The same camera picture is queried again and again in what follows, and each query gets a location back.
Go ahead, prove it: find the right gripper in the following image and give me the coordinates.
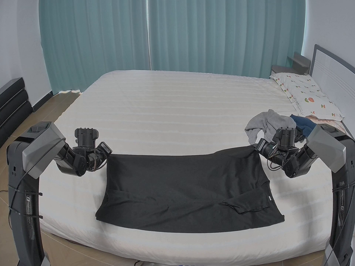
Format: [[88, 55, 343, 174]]
[[255, 138, 278, 160]]

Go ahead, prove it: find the black T-shirt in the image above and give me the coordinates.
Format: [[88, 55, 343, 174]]
[[95, 146, 285, 233]]

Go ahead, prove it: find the bed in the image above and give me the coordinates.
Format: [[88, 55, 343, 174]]
[[36, 44, 355, 261]]

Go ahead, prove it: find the pile of clothes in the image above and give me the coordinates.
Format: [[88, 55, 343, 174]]
[[244, 109, 318, 146]]

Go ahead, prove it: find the grey bedside table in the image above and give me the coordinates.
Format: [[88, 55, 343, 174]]
[[270, 52, 311, 75]]

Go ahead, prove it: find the white printed pillow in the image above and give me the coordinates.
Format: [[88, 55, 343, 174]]
[[270, 72, 345, 121]]

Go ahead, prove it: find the blue-green curtain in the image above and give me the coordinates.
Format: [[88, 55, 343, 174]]
[[39, 0, 151, 93], [148, 0, 307, 78]]

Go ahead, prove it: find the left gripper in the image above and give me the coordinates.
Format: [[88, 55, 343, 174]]
[[93, 141, 113, 167]]

